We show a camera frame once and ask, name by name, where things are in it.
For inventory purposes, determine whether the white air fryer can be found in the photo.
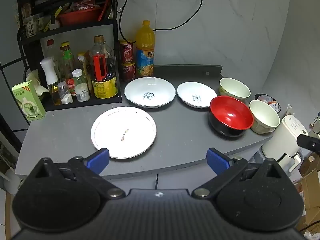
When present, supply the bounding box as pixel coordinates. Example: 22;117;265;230
261;114;308;173

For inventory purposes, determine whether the red and black bowl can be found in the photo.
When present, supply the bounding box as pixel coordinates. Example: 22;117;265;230
209;96;254;138

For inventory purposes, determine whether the black round container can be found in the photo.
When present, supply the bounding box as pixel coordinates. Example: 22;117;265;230
254;93;282;113

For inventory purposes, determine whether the white flat plate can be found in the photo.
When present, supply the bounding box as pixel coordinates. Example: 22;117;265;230
91;106;157;159

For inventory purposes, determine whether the red drink can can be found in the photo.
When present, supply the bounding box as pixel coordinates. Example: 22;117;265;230
119;40;136;64
121;62;136;81

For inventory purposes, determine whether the large white deep plate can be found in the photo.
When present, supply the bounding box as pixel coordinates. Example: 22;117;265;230
124;77;176;109

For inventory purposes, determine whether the black hanging cable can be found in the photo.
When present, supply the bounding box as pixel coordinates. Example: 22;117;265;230
117;0;130;42

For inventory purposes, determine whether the red plastic basin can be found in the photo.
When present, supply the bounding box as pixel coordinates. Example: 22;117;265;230
57;6;103;26

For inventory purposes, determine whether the black flat board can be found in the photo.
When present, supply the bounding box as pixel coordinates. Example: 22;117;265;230
153;64;223;77

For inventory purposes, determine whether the yellow cap sauce bottle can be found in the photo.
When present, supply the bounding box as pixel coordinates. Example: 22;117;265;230
60;41;77;81

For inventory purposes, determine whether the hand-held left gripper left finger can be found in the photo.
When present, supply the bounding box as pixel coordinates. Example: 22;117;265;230
31;148;126;198

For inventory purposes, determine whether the black metal kitchen rack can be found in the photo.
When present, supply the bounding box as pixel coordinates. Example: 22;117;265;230
16;0;123;112

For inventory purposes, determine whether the black power cable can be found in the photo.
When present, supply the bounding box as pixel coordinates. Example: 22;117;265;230
152;0;205;32

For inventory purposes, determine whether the pile of seasoning packets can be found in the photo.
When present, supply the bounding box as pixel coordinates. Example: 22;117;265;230
20;1;62;39

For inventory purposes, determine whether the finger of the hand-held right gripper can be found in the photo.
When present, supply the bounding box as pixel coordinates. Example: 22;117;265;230
297;134;320;153

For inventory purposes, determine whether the small white jar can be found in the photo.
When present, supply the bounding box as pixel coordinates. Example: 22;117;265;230
75;83;91;103

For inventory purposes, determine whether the orange juice bottle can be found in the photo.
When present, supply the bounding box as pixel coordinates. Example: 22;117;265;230
135;20;156;78

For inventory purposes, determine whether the red label sauce bottle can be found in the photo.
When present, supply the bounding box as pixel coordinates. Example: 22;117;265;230
66;77;77;96

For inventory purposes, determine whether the yellow cooking wine bottle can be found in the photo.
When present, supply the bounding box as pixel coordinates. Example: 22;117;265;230
77;52;92;81

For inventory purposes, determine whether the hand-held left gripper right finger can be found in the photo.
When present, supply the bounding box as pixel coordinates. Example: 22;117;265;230
191;148;285;198

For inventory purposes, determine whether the cardboard box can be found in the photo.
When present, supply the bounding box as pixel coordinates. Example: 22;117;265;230
294;154;320;230

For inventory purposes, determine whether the white cap green jar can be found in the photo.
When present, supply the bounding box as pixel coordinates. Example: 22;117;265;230
72;69;87;87

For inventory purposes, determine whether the cream ceramic bowl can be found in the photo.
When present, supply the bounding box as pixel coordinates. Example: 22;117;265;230
219;77;251;102
249;100;281;134

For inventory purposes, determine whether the green carton box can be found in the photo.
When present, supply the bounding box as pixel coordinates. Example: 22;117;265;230
11;80;47;122

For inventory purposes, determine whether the small white deep plate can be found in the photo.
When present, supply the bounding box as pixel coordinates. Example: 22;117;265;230
177;81;218;109

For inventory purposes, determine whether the oil bottle with red handle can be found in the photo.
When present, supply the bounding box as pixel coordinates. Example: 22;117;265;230
89;35;119;99

